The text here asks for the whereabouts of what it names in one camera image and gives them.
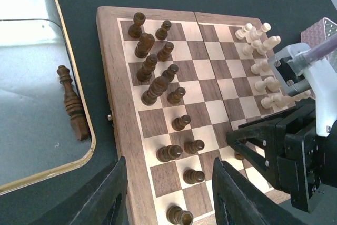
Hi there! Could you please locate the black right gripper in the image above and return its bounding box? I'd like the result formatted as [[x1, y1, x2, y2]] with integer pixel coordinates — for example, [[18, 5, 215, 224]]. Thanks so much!
[[226, 104, 336, 213]]

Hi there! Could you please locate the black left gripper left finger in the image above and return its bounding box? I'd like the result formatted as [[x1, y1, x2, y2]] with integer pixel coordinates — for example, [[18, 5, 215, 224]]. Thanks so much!
[[31, 156, 128, 224]]

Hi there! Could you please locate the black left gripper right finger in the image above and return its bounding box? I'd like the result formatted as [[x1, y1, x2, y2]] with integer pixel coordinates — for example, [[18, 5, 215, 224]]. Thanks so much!
[[212, 158, 304, 224]]

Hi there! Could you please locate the dark pawn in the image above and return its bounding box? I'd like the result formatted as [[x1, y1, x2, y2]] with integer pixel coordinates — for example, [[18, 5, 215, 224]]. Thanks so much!
[[171, 114, 191, 131], [161, 64, 179, 82], [155, 20, 172, 41], [167, 87, 186, 105], [184, 140, 205, 154], [183, 169, 205, 184], [157, 42, 174, 62]]

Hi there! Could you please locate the dark rook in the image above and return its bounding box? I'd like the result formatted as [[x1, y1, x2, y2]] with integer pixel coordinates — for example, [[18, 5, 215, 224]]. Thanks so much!
[[128, 12, 146, 38], [166, 206, 194, 225]]

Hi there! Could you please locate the dark queen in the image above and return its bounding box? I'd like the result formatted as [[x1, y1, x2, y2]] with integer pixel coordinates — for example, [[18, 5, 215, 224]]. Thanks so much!
[[56, 65, 90, 141]]

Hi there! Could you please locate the dark king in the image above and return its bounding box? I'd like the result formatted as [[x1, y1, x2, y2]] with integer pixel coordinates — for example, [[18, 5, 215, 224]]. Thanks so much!
[[141, 76, 169, 106]]

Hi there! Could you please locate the dark bishop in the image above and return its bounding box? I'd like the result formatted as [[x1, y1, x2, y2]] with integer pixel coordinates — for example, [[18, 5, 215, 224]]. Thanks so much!
[[136, 54, 157, 82]]

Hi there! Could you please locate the wooden chess board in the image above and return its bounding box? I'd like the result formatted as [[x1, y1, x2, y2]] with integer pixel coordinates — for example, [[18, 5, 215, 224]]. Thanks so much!
[[96, 6, 289, 224]]

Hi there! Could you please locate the white pawn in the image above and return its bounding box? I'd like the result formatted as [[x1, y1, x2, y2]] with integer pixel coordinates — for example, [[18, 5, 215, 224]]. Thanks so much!
[[261, 94, 282, 109], [242, 40, 262, 56], [254, 76, 274, 92], [235, 23, 253, 40], [250, 59, 270, 75]]

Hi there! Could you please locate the white queen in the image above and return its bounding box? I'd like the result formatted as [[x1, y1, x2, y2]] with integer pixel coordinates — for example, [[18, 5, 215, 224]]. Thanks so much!
[[265, 77, 282, 92]]

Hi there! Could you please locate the white king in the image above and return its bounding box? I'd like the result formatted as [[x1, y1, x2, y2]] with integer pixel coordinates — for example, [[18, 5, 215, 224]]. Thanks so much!
[[274, 90, 311, 108]]

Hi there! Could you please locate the yellow metal tin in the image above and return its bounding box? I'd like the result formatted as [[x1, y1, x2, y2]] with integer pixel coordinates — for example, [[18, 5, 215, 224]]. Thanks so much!
[[1, 0, 96, 195]]

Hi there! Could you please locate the white knight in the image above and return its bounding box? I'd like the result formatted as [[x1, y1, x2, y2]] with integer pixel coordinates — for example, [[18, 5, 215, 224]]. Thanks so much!
[[257, 36, 281, 55]]

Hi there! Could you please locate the white pawn far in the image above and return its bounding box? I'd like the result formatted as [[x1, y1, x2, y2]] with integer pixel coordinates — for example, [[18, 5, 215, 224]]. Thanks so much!
[[235, 23, 253, 40]]

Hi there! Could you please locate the white rook far corner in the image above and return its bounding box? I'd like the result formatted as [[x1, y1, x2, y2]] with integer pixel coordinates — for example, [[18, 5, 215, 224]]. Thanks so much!
[[250, 22, 271, 41]]

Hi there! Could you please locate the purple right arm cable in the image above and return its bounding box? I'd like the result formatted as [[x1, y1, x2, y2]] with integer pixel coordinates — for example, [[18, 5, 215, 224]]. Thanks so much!
[[302, 34, 337, 64]]

